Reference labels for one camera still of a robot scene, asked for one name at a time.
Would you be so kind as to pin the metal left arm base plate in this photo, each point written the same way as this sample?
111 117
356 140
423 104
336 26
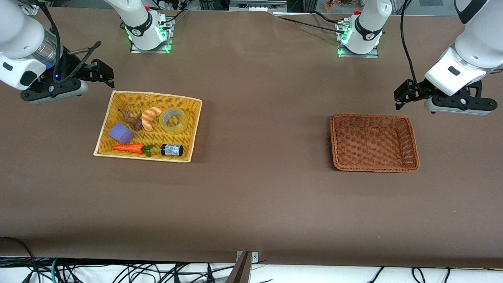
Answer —
373 54

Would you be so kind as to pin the metal table edge bracket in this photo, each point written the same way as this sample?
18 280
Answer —
254 257

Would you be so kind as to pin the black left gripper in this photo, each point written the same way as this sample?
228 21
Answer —
419 88

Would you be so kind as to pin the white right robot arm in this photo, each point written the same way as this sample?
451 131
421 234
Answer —
19 39

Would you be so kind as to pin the brown toy root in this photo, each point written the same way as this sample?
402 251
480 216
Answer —
136 122

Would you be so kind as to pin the yellow wicker basket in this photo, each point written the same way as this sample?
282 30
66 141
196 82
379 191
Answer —
173 141

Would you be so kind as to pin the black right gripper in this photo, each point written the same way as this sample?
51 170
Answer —
74 66

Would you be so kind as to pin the toy croissant bread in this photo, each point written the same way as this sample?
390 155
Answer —
148 118

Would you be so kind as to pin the small black jar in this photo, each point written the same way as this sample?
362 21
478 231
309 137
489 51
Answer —
171 150

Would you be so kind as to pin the orange toy carrot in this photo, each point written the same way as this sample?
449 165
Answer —
127 148

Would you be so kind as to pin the purple cube block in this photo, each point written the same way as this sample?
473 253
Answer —
122 133

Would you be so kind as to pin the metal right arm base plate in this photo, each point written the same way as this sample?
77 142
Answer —
135 49

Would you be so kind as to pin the grey stand post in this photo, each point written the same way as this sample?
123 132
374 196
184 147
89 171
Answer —
240 273

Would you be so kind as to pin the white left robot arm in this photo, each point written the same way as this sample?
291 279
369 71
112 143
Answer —
475 43

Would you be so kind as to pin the brown wicker basket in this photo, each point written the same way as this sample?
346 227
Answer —
373 143

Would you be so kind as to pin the clear yellowish tape roll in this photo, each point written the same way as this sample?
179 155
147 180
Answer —
175 131

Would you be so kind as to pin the white power strip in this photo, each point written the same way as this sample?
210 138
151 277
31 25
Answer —
171 4

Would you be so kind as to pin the brown table cover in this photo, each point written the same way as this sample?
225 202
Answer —
251 196

